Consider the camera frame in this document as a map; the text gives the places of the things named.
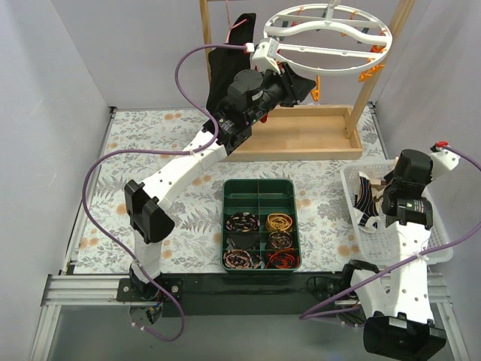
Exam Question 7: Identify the brown beige striped sock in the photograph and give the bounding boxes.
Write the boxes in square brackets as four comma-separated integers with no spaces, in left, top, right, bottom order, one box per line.
[371,179,388,199]

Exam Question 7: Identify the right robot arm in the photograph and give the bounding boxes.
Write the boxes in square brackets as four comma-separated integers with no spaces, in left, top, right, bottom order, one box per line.
[340,150,446,360]

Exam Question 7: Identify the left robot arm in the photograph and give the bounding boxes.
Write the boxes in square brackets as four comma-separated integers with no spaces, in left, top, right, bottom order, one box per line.
[124,62,316,301]

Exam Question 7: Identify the white round clip hanger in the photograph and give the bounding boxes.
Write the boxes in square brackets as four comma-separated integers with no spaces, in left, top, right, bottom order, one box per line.
[264,1,394,77]

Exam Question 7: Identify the orange clothes clip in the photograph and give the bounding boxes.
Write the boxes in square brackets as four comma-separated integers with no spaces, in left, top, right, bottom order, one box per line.
[310,75,322,102]

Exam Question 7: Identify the wooden tray base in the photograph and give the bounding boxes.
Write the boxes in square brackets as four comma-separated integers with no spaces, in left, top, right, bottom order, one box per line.
[225,105,363,162]

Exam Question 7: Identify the yellow-orange clothes clip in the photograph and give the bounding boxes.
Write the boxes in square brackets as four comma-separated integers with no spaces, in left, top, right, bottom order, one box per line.
[358,62,385,83]

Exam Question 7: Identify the black hanging garment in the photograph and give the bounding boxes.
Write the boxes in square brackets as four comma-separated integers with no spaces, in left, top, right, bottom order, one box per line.
[206,13,257,114]

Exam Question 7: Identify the yellow rolled tie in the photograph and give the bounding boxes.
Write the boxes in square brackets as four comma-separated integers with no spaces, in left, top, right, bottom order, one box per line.
[265,213,294,232]

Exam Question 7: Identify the green divided organizer box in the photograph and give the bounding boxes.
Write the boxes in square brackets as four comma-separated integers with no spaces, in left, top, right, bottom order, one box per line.
[220,179,301,275]

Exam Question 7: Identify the black white patterned rolled tie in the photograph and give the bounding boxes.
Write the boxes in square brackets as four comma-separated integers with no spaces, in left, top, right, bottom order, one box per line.
[225,212,260,232]

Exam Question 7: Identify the black gold paisley rolled tie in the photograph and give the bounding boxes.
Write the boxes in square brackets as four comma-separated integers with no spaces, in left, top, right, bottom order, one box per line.
[265,231,293,250]

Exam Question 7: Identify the floral tablecloth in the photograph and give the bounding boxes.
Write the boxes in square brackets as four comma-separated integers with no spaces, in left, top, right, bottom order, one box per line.
[74,109,361,274]

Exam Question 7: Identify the black orange rolled tie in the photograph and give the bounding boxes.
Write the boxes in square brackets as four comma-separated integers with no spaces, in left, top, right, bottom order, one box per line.
[265,248,300,269]

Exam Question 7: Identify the white plastic basket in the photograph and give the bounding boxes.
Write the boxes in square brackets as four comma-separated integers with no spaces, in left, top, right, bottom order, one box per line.
[340,159,453,266]

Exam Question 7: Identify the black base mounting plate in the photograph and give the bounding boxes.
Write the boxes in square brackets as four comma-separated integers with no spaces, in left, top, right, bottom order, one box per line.
[116,273,385,319]

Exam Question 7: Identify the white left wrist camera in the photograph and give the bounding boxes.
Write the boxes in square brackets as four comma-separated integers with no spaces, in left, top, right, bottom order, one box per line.
[252,38,280,74]

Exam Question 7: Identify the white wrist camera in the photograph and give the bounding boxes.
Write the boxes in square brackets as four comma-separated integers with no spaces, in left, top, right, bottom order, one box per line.
[252,38,280,74]
[429,141,460,180]

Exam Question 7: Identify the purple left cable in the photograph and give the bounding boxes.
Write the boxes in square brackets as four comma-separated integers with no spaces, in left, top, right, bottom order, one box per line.
[81,43,252,341]

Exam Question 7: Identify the left wooden rack post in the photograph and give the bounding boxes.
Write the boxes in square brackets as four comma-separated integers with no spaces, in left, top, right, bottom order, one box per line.
[199,0,211,81]

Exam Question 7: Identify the wooden rack post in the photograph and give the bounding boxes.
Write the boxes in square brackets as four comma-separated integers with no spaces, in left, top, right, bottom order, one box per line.
[345,0,416,140]
[199,0,211,81]

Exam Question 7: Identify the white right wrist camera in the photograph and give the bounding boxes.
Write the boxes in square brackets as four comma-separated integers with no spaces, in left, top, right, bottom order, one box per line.
[429,141,460,180]

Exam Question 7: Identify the aluminium frame rail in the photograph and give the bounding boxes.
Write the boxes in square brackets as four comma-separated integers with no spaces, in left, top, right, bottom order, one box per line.
[29,274,132,361]

